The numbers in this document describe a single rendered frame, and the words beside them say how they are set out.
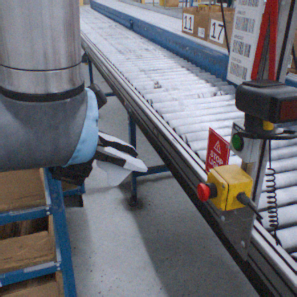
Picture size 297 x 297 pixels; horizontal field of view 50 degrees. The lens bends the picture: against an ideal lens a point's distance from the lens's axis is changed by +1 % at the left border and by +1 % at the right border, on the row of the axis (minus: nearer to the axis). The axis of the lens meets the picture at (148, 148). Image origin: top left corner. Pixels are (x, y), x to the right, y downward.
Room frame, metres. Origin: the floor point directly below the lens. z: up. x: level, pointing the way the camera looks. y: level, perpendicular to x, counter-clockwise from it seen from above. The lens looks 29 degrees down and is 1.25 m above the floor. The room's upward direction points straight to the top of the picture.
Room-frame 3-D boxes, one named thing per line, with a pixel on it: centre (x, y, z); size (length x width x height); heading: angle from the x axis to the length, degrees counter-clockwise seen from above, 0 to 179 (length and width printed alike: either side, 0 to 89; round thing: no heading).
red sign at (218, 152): (0.65, -0.18, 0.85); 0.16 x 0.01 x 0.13; 18
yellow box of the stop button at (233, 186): (0.53, -0.18, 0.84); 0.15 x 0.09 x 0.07; 18
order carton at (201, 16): (2.28, -0.44, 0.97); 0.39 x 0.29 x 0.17; 19
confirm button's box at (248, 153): (0.58, -0.19, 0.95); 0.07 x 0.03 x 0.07; 18
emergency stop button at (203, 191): (0.55, -0.13, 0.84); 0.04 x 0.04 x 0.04; 18
